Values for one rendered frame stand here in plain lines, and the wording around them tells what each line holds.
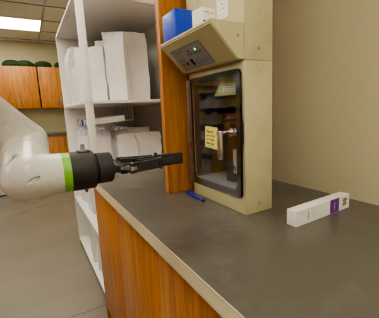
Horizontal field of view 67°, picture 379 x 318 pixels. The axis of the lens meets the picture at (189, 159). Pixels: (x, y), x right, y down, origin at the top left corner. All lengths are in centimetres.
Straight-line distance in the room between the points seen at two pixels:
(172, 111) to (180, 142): 13
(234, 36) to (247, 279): 62
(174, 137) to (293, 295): 76
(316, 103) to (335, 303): 82
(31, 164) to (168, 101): 63
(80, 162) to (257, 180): 53
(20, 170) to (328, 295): 63
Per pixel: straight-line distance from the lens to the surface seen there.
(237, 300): 57
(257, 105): 90
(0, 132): 75
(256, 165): 91
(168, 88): 114
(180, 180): 119
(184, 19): 104
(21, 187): 67
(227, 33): 85
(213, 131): 98
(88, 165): 68
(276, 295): 59
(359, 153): 116
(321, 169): 125
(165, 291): 93
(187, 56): 101
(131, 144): 204
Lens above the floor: 127
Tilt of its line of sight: 10 degrees down
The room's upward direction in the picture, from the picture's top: 3 degrees counter-clockwise
